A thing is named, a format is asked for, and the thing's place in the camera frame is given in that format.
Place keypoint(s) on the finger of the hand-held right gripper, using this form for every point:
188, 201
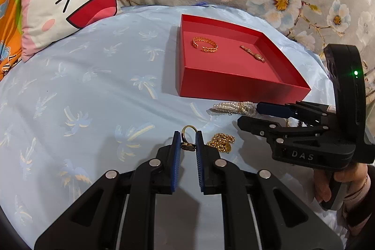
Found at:
271, 109
255, 124

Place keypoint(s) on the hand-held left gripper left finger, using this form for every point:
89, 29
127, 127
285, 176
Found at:
176, 163

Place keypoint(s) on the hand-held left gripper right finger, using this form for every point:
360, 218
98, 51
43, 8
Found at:
199, 163

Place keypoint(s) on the red cardboard box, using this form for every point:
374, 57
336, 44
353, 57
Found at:
222, 74

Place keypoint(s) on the person's right forearm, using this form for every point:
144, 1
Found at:
361, 216

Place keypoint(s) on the small gold jewelry piece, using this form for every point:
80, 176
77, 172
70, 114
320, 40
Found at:
288, 123

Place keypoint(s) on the person's right hand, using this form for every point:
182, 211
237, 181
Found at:
358, 176

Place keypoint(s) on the gold wristwatch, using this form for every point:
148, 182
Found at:
252, 53

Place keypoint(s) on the blue palm print bedsheet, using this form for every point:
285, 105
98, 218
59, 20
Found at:
88, 97

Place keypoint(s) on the small blue cloth piece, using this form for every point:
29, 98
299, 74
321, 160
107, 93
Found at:
201, 3

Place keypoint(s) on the orange printed cloth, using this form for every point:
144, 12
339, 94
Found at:
11, 18

